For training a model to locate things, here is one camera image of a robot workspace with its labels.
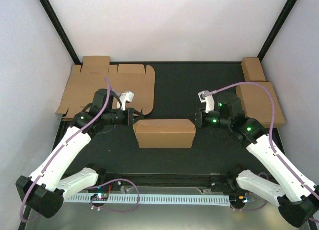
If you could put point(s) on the large folded cardboard box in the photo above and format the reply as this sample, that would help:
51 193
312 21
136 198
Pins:
256 104

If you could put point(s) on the flat cardboard blank stack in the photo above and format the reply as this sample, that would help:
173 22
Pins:
87 78

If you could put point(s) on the white slotted cable duct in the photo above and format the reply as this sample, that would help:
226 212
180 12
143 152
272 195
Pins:
163 199

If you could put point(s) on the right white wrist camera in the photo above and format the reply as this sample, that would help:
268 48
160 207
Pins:
207 98

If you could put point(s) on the small folded cardboard box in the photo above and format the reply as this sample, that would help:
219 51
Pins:
252 69

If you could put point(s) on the left black frame post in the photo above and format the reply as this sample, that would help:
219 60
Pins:
49 10

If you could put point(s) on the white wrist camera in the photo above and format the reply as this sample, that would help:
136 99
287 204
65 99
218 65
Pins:
207 98
125 97

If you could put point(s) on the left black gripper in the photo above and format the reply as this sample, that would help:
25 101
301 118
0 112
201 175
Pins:
129 120

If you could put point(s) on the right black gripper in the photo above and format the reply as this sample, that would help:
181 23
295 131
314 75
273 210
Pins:
200 121

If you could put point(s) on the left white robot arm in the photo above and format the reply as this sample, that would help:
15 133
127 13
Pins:
45 190

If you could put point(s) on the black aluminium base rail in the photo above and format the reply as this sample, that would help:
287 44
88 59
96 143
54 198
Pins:
217 182

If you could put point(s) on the right black frame post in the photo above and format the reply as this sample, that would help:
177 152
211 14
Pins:
286 10

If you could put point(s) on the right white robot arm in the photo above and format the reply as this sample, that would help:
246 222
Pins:
295 195

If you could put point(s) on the black frame post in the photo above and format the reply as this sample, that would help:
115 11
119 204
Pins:
49 10
286 10

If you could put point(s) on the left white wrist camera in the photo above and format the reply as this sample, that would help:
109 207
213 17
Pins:
125 97

